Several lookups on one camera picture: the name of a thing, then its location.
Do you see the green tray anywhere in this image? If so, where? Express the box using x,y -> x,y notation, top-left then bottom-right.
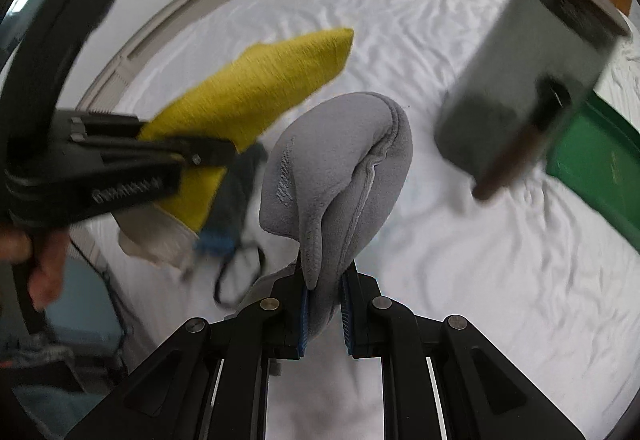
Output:
546,93 -> 640,248

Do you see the grey bin with lid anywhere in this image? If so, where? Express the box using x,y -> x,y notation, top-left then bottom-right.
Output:
434,0 -> 630,200

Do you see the yellow knitted cloth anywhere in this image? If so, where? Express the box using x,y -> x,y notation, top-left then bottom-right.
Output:
136,27 -> 356,235

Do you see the person's left hand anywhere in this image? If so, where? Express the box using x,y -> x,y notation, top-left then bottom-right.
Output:
1,224 -> 70,312

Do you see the dark teal towel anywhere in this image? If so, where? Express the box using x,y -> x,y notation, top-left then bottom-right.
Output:
195,142 -> 268,258

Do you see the grey fleece cloth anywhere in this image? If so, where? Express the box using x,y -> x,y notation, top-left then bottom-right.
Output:
259,92 -> 413,336

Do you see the white bed sheet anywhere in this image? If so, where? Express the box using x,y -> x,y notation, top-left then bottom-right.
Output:
117,0 -> 639,439

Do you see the black cable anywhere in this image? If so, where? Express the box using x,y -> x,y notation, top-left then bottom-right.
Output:
214,238 -> 267,308

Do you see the white plastic wrapper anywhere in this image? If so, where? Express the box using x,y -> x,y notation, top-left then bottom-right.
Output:
113,204 -> 198,272

